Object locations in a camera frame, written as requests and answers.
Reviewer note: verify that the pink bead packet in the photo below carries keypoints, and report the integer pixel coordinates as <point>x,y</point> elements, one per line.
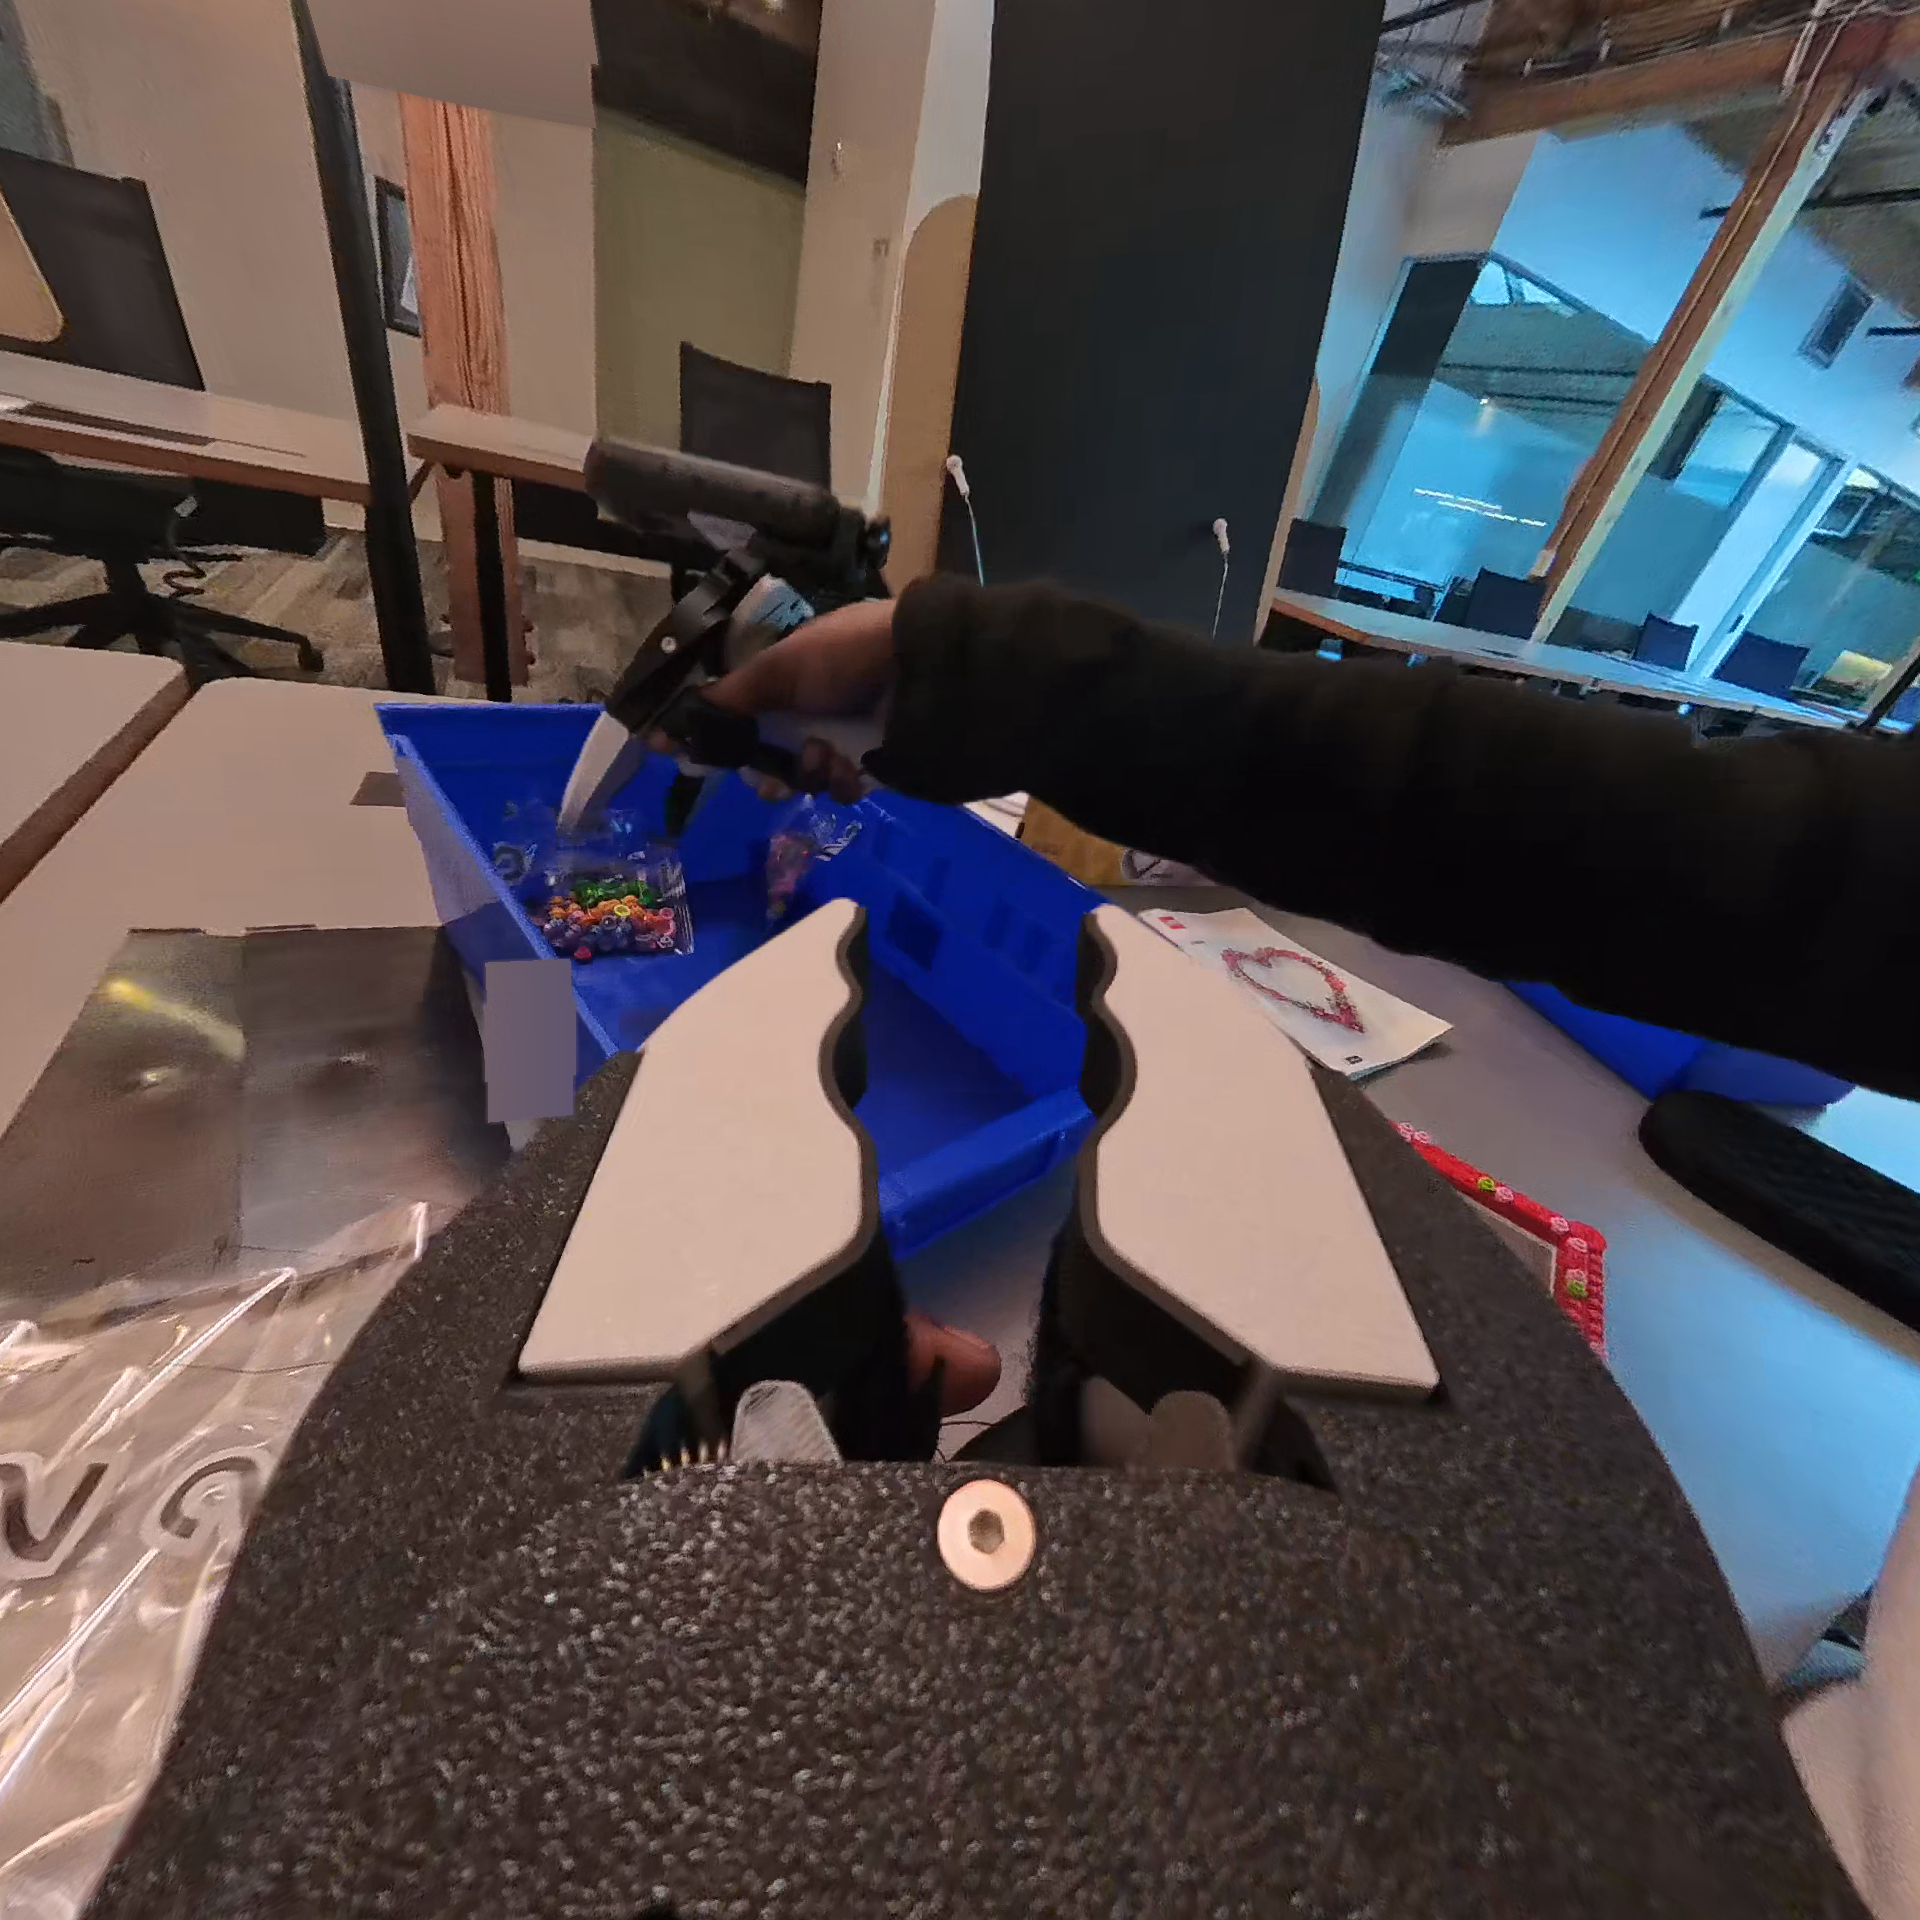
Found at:
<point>787,866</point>

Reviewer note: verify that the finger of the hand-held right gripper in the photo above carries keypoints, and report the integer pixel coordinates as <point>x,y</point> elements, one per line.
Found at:
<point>604,774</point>

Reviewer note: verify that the wooden post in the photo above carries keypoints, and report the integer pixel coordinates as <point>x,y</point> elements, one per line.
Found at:
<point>457,270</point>

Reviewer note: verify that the person's right hand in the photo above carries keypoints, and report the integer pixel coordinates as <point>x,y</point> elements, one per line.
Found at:
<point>832,669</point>

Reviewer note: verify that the person's left hand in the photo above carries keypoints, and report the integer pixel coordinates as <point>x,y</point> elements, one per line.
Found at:
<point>954,1366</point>

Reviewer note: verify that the wooden background desk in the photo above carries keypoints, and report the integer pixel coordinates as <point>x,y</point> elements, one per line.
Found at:
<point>181,428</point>

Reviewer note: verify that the black wrist rest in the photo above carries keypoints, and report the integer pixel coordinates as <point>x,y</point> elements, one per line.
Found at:
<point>1798,1201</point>

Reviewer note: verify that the red beaded frame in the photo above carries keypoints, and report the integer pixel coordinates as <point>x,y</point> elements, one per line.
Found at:
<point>1558,1245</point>

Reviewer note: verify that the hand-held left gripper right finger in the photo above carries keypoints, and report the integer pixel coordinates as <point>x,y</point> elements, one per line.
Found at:
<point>1229,1172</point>

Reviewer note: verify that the long white table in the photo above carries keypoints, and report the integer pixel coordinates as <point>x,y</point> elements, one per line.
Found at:
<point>1500,648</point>

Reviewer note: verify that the framed wall picture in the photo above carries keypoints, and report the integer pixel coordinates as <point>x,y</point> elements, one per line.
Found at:
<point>398,254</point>

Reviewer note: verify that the clear printed plastic packet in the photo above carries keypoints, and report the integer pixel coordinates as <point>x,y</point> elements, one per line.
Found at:
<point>517,857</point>

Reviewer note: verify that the person's right forearm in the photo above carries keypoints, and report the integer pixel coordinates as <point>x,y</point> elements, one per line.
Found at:
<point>1425,809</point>

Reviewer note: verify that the large clear plastic bag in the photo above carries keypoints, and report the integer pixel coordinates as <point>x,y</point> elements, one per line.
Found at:
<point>136,1501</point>

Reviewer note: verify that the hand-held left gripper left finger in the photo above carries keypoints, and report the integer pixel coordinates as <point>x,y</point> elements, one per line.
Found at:
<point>720,1142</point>

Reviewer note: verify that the colourful bead packet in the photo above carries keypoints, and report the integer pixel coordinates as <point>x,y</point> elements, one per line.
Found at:
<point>609,914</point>

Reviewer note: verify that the neighbouring grey desk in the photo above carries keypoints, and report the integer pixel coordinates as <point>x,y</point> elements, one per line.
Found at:
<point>75,735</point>

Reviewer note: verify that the black pole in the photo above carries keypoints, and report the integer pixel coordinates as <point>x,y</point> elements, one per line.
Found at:
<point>360,376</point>

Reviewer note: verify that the rounded wooden board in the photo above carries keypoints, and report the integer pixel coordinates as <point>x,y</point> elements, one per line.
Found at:
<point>931,376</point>

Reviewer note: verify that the dark desk cover panel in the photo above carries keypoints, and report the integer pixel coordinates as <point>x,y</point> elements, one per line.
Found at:
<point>299,1080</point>

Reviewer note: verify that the blue plastic bin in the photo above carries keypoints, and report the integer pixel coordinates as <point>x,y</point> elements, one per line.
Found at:
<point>1634,1042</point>
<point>961,1080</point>

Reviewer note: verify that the black office chair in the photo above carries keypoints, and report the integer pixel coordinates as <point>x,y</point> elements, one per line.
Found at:
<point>105,300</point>

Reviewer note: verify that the paper sheet with heart picture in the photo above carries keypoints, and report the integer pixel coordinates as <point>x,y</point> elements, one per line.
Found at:
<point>1305,991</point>

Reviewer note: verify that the black mesh chair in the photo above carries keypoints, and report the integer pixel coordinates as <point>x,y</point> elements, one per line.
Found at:
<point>750,413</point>

